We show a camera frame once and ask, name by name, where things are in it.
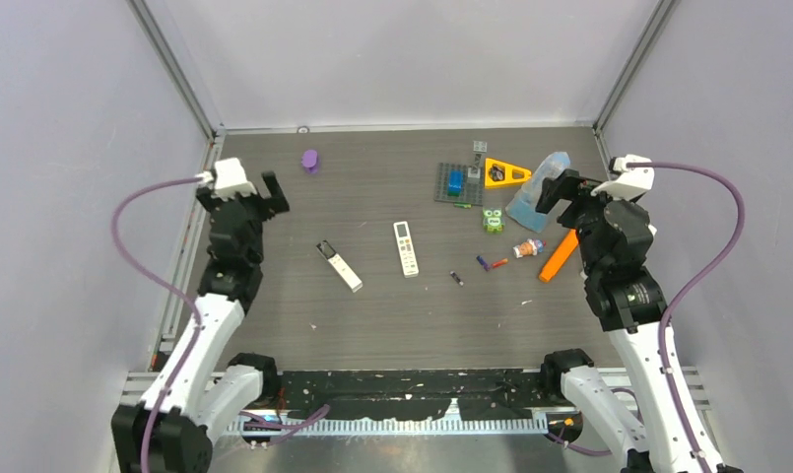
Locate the slim white remote control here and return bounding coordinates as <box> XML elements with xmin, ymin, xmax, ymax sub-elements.
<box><xmin>316</xmin><ymin>240</ymin><xmax>363</xmax><ymax>293</ymax></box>

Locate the blue purple battery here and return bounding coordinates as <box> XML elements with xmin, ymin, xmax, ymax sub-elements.
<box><xmin>476</xmin><ymin>255</ymin><xmax>492</xmax><ymax>272</ymax></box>

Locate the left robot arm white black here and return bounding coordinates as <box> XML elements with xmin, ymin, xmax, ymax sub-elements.
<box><xmin>110</xmin><ymin>170</ymin><xmax>290</xmax><ymax>472</ymax></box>

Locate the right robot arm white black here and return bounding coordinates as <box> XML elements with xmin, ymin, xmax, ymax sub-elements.
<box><xmin>536</xmin><ymin>169</ymin><xmax>736</xmax><ymax>472</ymax></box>

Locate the white air conditioner remote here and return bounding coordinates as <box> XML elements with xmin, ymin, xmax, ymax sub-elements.
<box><xmin>393</xmin><ymin>221</ymin><xmax>420</xmax><ymax>278</ymax></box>

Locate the purple plastic toy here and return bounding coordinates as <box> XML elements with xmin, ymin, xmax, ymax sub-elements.
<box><xmin>300</xmin><ymin>149</ymin><xmax>320</xmax><ymax>174</ymax></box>

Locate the small figurine bottle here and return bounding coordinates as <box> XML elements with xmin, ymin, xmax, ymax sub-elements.
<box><xmin>512</xmin><ymin>238</ymin><xmax>545</xmax><ymax>258</ymax></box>

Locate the yellow triangle toy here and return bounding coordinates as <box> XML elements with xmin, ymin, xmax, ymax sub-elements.
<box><xmin>484</xmin><ymin>158</ymin><xmax>533</xmax><ymax>189</ymax></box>

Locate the orange toy microphone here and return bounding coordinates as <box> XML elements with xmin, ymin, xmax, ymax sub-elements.
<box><xmin>539</xmin><ymin>230</ymin><xmax>578</xmax><ymax>283</ymax></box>

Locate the green owl toy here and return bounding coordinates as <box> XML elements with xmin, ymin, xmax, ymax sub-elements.
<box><xmin>482</xmin><ymin>208</ymin><xmax>504</xmax><ymax>234</ymax></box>

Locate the grey lego baseplate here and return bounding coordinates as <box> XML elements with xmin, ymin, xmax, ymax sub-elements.
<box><xmin>433</xmin><ymin>163</ymin><xmax>485</xmax><ymax>206</ymax></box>

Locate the grey lego piece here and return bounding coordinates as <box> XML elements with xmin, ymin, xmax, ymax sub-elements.
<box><xmin>468</xmin><ymin>141</ymin><xmax>488</xmax><ymax>181</ymax></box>

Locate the blue lego brick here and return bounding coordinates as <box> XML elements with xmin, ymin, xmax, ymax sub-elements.
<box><xmin>446</xmin><ymin>170</ymin><xmax>464</xmax><ymax>197</ymax></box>

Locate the black battery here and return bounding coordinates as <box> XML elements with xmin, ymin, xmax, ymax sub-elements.
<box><xmin>449</xmin><ymin>271</ymin><xmax>464</xmax><ymax>287</ymax></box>

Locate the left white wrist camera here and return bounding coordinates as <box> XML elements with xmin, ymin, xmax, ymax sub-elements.
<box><xmin>195</xmin><ymin>158</ymin><xmax>257</xmax><ymax>200</ymax></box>

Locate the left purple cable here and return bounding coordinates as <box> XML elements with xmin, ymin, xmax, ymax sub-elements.
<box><xmin>110</xmin><ymin>175</ymin><xmax>205</xmax><ymax>473</ymax></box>

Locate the purple cable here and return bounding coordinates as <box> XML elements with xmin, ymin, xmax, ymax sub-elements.
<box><xmin>110</xmin><ymin>175</ymin><xmax>205</xmax><ymax>473</ymax></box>
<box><xmin>637</xmin><ymin>162</ymin><xmax>746</xmax><ymax>473</ymax></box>

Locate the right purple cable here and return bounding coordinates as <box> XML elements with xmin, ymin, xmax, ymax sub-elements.
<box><xmin>637</xmin><ymin>162</ymin><xmax>746</xmax><ymax>473</ymax></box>

